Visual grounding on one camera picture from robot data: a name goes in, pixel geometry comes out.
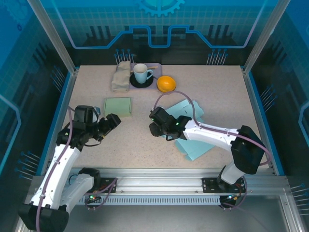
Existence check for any lavender tray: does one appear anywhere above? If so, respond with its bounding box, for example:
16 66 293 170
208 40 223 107
129 62 163 90

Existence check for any folded beige cloth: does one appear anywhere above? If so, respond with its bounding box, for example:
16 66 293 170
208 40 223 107
111 60 131 93

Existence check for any slotted cable duct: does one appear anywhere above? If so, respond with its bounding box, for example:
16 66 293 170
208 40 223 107
38 195 244 206

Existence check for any orange patterned bowl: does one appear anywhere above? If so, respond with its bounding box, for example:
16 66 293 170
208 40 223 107
156 75 177 94

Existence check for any green paper box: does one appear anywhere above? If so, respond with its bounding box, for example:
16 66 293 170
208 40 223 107
103 97 133 118

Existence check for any blue table edge strip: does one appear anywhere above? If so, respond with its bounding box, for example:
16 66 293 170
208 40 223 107
248 72 285 176
36 71 73 176

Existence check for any aluminium frame rail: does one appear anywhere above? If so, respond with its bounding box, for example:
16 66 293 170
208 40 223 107
31 168 290 196

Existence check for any aluminium frame post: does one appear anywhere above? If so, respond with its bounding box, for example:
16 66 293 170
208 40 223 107
243 0 293 73
28 0 79 74

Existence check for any light blue mug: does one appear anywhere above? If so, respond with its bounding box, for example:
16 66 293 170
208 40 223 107
133 63 155 84

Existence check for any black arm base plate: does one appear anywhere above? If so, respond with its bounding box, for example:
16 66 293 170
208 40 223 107
201 177 247 194
96 177 118 194

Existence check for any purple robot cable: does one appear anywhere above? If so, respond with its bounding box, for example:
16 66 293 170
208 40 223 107
35 106 119 230
153 90 271 211

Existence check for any black saucer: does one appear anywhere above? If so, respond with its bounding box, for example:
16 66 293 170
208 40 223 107
129 72 155 89

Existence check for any light blue paper box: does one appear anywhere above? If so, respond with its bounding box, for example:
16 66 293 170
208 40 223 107
165 98 219 162

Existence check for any wooden handled utensil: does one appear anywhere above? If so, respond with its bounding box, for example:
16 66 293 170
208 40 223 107
130 64 158 73

